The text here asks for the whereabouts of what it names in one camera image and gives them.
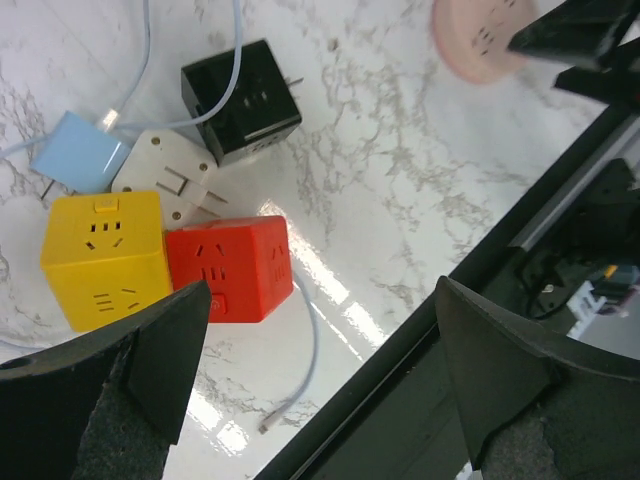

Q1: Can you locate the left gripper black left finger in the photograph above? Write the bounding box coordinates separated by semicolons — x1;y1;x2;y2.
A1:
1;281;211;479

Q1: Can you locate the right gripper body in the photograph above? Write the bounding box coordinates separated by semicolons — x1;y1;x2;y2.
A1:
554;29;639;108

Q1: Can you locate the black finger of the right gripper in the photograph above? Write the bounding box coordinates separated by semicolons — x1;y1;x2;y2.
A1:
508;0;639;70

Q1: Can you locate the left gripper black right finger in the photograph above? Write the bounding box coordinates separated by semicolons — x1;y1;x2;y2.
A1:
435;277;639;479

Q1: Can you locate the yellow cube plug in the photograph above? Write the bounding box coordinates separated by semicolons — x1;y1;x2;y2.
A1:
40;191;172;333

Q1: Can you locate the red cube socket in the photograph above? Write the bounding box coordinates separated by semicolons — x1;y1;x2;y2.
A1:
166;215;293;324

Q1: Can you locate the blue plug adapter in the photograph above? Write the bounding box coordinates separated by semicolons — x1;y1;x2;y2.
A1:
31;111;131;194

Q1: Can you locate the white plug adapter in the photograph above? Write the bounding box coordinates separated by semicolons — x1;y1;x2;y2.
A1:
111;129;229;230

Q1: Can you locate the light blue cable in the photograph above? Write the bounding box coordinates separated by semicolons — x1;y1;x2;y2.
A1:
0;0;321;434

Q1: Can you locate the black cube adapter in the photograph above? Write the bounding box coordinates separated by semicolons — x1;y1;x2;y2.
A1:
181;39;302;167

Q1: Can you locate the pink round socket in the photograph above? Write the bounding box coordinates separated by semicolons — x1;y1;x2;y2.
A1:
431;0;538;84

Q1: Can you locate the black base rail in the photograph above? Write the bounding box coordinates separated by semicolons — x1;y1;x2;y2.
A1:
261;107;639;479

